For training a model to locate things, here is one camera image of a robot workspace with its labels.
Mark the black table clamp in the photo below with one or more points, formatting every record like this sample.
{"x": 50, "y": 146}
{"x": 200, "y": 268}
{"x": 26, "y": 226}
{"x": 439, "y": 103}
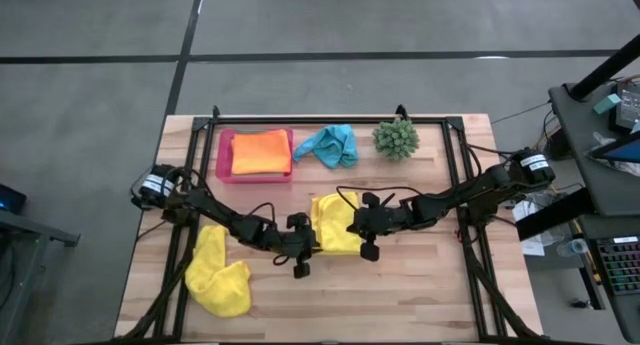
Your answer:
{"x": 215, "y": 111}
{"x": 401, "y": 110}

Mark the black aluminium table frame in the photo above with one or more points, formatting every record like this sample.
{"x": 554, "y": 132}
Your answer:
{"x": 325, "y": 120}

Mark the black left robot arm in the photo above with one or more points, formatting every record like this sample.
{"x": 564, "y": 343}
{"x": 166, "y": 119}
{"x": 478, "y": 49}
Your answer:
{"x": 225, "y": 216}

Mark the teal block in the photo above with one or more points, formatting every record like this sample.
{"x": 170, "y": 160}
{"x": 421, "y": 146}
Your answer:
{"x": 607, "y": 104}

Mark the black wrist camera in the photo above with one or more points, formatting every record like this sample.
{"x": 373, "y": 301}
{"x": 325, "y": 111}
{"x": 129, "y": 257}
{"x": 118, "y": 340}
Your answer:
{"x": 301, "y": 269}
{"x": 369, "y": 251}

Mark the yellow microfiber towel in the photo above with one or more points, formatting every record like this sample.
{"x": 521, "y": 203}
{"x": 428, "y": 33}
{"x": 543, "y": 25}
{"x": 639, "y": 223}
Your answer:
{"x": 217, "y": 285}
{"x": 335, "y": 225}

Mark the backlit keyboard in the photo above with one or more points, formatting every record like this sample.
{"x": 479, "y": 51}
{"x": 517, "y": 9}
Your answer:
{"x": 620, "y": 265}

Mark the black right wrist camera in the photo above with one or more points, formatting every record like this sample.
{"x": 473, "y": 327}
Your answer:
{"x": 369, "y": 251}

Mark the white paper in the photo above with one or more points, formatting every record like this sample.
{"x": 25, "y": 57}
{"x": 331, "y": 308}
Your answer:
{"x": 530, "y": 245}

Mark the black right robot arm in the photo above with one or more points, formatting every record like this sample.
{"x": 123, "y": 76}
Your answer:
{"x": 450, "y": 197}

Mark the grey metal desk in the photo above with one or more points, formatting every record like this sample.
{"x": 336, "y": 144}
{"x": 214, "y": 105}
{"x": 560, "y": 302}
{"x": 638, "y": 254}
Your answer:
{"x": 30, "y": 230}

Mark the small black floor object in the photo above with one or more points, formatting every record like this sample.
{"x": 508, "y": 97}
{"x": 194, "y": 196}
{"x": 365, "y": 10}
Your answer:
{"x": 581, "y": 303}

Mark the blue microfiber towel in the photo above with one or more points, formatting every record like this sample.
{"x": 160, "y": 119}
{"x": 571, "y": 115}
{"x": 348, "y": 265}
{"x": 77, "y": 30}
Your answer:
{"x": 327, "y": 145}

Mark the black support beam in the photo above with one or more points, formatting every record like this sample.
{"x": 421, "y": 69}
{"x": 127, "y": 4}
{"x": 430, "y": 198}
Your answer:
{"x": 555, "y": 215}

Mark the green artificial plant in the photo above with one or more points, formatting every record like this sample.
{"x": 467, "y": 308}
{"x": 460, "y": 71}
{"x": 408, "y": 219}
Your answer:
{"x": 395, "y": 137}

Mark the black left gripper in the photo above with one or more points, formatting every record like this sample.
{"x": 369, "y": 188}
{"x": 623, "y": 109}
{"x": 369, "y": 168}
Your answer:
{"x": 297, "y": 240}

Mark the tablet with blue screen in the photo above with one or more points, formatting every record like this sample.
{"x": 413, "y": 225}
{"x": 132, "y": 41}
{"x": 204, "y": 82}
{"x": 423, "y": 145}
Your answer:
{"x": 620, "y": 150}

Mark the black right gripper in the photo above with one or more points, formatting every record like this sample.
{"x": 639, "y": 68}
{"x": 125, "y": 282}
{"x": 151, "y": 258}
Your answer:
{"x": 380, "y": 220}

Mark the black device with blue light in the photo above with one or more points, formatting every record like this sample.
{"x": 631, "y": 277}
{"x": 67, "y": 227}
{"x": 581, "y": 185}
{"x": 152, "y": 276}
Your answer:
{"x": 11, "y": 200}

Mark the dark grey side desk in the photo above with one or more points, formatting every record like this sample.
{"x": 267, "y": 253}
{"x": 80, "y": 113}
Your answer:
{"x": 580, "y": 150}

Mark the black electronic device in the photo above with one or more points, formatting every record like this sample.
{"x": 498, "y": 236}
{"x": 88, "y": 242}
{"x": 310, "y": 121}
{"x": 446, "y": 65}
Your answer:
{"x": 629, "y": 107}

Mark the orange microfiber towel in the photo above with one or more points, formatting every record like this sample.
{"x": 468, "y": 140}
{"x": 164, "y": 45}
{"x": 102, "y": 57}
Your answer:
{"x": 260, "y": 152}

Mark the black pole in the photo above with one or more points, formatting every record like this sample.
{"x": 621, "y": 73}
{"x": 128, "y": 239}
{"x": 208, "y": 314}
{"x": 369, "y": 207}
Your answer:
{"x": 605, "y": 67}

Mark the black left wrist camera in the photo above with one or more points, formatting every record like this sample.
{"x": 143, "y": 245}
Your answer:
{"x": 301, "y": 269}

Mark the pink plastic bin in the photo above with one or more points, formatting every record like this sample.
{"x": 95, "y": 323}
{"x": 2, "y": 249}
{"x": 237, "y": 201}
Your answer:
{"x": 224, "y": 155}

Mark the clear plastic bottle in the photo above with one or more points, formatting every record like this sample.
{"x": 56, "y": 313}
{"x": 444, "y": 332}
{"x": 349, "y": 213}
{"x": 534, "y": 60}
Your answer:
{"x": 575, "y": 247}

